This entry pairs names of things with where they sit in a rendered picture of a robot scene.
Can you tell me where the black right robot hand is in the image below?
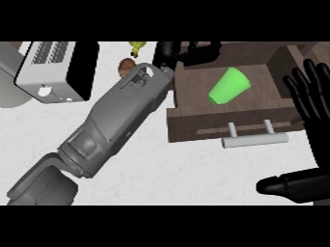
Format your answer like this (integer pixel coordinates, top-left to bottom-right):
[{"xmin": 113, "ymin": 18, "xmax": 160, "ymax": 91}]
[{"xmin": 254, "ymin": 58, "xmax": 330, "ymax": 205}]

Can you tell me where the white and black toaster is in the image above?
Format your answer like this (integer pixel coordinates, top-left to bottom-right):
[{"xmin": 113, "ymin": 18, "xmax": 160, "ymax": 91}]
[{"xmin": 14, "ymin": 41, "xmax": 101, "ymax": 104}]

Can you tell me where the brown cupcake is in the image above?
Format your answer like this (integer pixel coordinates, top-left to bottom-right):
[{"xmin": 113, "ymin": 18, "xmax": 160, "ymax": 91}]
[{"xmin": 116, "ymin": 57, "xmax": 139, "ymax": 78}]

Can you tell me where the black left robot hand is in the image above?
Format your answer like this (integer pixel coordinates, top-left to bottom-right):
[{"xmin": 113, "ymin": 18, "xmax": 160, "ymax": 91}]
[{"xmin": 151, "ymin": 41, "xmax": 224, "ymax": 68}]

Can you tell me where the green plastic cup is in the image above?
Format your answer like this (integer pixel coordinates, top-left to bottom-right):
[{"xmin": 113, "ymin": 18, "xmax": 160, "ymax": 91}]
[{"xmin": 206, "ymin": 67, "xmax": 252, "ymax": 105}]

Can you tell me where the brown wooden drawer box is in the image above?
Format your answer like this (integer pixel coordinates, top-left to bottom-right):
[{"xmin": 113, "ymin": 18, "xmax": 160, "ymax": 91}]
[{"xmin": 166, "ymin": 61, "xmax": 303, "ymax": 114}]

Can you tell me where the brown wooden drawer front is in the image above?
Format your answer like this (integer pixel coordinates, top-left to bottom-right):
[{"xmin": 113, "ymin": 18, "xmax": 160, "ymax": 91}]
[{"xmin": 166, "ymin": 107, "xmax": 308, "ymax": 144}]

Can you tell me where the yellow banana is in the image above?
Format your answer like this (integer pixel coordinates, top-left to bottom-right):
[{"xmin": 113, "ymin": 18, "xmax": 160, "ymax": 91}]
[{"xmin": 126, "ymin": 41, "xmax": 147, "ymax": 59}]

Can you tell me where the pale grey drawer handle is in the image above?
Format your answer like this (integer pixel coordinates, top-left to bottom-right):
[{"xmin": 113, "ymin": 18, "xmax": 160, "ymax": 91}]
[{"xmin": 221, "ymin": 119, "xmax": 290, "ymax": 150}]

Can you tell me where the brown wooden cabinet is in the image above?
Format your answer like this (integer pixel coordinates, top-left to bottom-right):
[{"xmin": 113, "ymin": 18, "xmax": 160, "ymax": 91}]
[{"xmin": 179, "ymin": 41, "xmax": 330, "ymax": 100}]

